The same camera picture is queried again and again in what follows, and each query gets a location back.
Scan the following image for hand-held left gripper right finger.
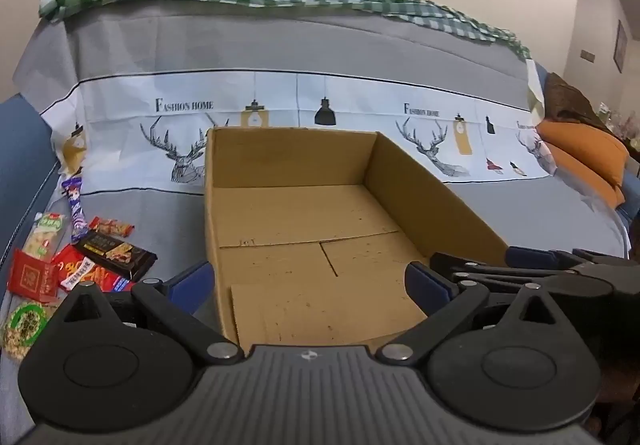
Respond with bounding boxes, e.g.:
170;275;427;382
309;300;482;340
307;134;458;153
376;262;571;366

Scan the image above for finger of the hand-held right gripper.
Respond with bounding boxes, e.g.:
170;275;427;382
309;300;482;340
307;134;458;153
431;252;640;300
506;246;640;272

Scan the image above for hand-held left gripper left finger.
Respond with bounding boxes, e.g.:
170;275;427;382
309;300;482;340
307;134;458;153
47;261;244;366

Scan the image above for small red orange candy packet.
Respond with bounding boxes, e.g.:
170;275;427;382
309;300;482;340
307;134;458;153
89;217;136;238

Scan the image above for cardboard box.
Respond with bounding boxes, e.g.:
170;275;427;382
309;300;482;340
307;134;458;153
204;126;511;361

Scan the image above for purple snack packet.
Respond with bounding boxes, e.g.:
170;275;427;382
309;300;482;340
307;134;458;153
61;176;90;243

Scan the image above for green label puffed rice bar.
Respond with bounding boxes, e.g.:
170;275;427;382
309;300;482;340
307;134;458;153
22;212;68;258

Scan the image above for red square packet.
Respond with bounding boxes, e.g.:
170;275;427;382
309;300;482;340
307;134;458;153
7;249;61;303

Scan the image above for black cracker packet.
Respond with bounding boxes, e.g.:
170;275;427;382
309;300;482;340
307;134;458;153
74;230;158;282

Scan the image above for red blue snack packet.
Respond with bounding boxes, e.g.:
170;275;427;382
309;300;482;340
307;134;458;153
52;245;136;293

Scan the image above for orange cushion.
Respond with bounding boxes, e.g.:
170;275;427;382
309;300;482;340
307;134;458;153
536;120;630;206

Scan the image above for cluttered side table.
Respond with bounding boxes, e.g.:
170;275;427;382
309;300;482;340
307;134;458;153
597;105;640;150

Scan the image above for brown cloth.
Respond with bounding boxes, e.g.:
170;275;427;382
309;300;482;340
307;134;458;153
544;72;608;130

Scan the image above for round green label snack packet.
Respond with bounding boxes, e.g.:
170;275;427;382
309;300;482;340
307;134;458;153
0;302;51;361

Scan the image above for blue sofa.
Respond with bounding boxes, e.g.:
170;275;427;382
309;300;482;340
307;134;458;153
0;60;640;291

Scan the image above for small framed picture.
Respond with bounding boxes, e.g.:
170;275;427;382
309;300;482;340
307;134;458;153
614;20;628;74

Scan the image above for deer printed sofa cover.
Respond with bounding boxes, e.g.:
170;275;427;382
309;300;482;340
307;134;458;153
0;0;632;426

